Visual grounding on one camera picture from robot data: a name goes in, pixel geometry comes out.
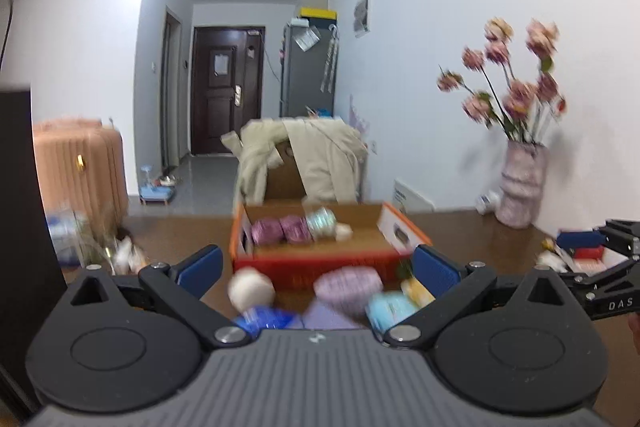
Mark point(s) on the bunch of pink artificial flowers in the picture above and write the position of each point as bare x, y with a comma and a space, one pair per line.
520, 99

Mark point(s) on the white yarn ball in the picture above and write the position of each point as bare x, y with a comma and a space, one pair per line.
251, 289

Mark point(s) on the iridescent teal yarn ball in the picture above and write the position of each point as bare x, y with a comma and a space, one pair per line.
321, 222

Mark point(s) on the light blue yarn ball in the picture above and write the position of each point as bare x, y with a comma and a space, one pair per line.
391, 309

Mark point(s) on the pink suitcase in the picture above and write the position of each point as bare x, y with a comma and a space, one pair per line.
80, 167

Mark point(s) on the yellow soft item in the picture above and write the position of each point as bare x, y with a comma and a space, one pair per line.
416, 291

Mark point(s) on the beige coat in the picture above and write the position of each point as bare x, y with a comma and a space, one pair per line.
325, 157

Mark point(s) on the brown chair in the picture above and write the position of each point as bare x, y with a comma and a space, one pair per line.
282, 182

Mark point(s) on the red and white boxes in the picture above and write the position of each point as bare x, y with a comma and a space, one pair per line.
590, 263

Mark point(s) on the small white bottle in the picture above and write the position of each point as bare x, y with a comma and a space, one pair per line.
487, 203

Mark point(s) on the blue pet bowl stand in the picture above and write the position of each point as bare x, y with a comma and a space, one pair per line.
157, 193

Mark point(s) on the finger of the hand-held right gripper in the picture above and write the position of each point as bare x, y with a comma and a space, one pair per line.
612, 294
580, 239

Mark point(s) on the lavender knitted cloth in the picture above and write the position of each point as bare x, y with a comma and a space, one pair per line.
330, 318

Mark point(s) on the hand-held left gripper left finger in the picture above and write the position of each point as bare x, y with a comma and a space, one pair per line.
200, 269

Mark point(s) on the pink textured vase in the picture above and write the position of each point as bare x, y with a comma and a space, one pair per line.
521, 187

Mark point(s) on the wall poster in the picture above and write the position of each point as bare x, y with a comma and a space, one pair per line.
362, 14

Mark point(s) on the dark brown door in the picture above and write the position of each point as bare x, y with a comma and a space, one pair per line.
225, 107

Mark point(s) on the dark blue yarn ball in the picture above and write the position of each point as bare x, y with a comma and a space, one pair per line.
265, 321

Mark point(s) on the black panel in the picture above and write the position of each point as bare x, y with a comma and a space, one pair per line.
22, 217

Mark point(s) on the hanging umbrella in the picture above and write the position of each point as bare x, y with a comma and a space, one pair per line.
330, 59

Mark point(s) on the yellow box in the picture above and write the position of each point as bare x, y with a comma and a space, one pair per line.
319, 13

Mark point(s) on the dried plant bundle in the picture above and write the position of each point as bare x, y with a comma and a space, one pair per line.
117, 247

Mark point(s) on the orange cardboard box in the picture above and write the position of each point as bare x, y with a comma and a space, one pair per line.
310, 264

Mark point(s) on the white wall heater panel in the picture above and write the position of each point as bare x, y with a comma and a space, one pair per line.
412, 197

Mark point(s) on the pink yarn ball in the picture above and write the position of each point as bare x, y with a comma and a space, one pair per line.
296, 228
267, 231

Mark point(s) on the lavender fluffy plush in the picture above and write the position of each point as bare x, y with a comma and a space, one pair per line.
347, 289

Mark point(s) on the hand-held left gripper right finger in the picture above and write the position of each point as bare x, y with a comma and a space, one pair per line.
436, 271

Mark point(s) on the grey refrigerator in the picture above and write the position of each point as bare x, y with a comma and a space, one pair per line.
305, 77

